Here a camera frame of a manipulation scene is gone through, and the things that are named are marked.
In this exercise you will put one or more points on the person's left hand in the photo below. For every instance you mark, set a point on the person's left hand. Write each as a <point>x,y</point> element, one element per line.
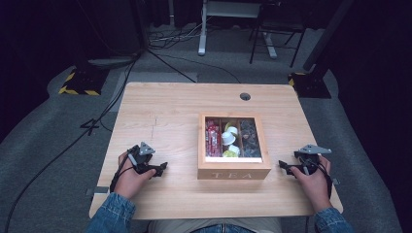
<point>128,181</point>

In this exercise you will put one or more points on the white creamer cup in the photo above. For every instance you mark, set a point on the white creamer cup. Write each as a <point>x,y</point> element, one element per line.
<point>233,130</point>
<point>228,138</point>
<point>234,149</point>

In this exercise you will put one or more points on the yellow-black striped stand base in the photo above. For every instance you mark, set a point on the yellow-black striped stand base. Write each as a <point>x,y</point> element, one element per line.
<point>309,85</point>
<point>81,82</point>

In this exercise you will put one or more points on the wooden box with glass lid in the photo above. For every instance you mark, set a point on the wooden box with glass lid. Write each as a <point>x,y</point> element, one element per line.
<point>233,170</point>

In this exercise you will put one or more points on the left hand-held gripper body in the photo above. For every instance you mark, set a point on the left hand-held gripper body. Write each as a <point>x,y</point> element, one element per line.
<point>142,158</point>

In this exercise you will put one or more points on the yellow-lidded creamer cup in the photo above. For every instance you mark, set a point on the yellow-lidded creamer cup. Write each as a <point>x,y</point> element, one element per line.
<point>228,124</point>
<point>228,154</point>

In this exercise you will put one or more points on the white desk leg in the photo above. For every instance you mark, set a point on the white desk leg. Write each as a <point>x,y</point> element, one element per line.
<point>202,32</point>
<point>269,45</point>

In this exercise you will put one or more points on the pile of dark packets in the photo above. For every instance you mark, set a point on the pile of dark packets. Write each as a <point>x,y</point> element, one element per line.
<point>249,139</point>

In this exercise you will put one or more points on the black slanted pole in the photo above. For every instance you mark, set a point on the black slanted pole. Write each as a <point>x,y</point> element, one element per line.
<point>327,32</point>

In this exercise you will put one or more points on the person's right hand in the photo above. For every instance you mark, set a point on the person's right hand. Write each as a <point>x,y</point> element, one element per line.
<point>315,187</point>

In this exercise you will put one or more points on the black chair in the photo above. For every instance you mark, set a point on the black chair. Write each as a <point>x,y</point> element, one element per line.
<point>278,30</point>

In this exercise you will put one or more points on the person's lap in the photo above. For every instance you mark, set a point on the person's lap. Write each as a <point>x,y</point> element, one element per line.
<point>213,226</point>

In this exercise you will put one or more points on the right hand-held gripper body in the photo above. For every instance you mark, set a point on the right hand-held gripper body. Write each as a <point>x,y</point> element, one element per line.
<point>309,161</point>

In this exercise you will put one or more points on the grey table bracket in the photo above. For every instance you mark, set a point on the grey table bracket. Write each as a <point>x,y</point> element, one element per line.
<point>97,191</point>
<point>336,182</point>

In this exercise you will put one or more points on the row of red sachets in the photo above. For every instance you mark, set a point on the row of red sachets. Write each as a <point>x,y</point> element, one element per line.
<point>212,139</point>

